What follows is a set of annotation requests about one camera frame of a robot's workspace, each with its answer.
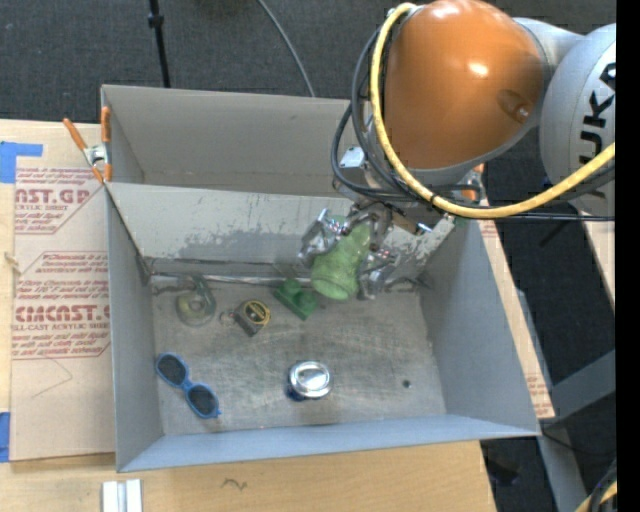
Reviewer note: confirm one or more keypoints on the light green plastic bottle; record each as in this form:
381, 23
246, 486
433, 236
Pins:
340, 265

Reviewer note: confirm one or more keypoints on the grey metal bin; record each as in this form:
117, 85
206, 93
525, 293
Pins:
310, 380

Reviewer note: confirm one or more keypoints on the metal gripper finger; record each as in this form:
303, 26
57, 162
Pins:
315, 242
376, 277

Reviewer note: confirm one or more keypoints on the blue sunglasses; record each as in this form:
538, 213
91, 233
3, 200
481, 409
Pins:
186, 384

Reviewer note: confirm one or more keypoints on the black and yellow tape measure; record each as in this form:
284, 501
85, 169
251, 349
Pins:
254, 316

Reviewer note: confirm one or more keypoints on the dark green toy block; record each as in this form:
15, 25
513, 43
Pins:
296, 297

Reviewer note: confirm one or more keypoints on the brown cardboard board red print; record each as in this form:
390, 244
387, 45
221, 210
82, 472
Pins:
60, 390

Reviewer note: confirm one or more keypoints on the olive green round disc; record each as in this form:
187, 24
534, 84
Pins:
192, 309

